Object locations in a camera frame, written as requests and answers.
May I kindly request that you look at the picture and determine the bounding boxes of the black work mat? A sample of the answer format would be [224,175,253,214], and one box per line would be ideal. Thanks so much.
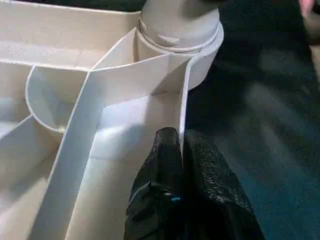
[184,0,320,240]

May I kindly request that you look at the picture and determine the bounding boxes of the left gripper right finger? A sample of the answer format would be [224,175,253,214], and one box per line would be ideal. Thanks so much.
[184,129,264,240]

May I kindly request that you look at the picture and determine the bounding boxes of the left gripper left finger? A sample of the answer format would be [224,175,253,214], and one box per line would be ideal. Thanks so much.
[123,126,187,240]

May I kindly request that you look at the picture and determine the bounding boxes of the white plastic table top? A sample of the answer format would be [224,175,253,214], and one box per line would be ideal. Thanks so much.
[0,0,225,240]

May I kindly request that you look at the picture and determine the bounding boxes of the white plastic table leg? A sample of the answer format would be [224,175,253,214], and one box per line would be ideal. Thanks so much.
[138,0,223,55]

